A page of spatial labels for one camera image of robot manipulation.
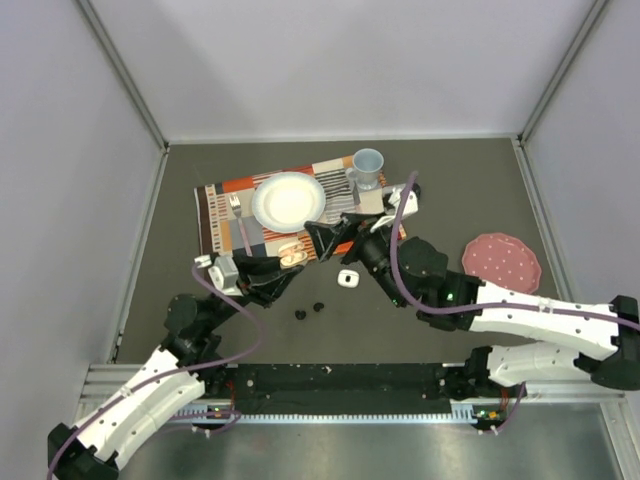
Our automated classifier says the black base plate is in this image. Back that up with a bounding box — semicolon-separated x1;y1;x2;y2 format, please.
204;363;514;415

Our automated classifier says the fork with pink handle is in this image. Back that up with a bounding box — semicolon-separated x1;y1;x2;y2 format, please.
229;193;252;257

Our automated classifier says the white paper plate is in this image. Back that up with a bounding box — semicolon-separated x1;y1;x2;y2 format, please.
251;172;326;234

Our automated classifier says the light blue mug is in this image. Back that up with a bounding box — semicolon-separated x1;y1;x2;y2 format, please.
346;148;384;191

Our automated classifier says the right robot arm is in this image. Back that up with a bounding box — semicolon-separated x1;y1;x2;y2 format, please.
304;213;639;396

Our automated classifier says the white earbud charging case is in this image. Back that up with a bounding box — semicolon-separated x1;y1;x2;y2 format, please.
337;269;360;289

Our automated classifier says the pink dotted plate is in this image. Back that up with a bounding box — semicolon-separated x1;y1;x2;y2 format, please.
461;232;542;294

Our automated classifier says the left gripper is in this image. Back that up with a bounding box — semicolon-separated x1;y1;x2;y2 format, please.
204;253;304;331

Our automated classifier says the knife with pink handle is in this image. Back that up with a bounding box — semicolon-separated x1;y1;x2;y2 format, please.
352;183;363;214

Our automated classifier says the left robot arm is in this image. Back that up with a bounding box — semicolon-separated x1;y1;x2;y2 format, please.
46;255;305;479

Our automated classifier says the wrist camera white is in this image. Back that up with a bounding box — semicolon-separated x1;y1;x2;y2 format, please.
371;184;421;232
192;254;242;296

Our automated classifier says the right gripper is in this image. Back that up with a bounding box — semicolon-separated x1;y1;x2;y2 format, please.
306;210;410;308

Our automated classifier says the beige earbud case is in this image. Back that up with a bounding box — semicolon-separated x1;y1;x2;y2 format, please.
278;240;308;269

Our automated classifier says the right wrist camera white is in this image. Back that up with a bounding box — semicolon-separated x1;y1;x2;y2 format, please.
371;184;421;232

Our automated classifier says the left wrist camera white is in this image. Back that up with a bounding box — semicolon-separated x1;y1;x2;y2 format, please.
192;254;242;296

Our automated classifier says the aluminium frame rail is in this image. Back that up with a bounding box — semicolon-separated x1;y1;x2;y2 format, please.
76;364;624;432

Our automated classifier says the patchwork placemat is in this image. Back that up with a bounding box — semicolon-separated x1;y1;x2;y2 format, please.
194;156;387;261

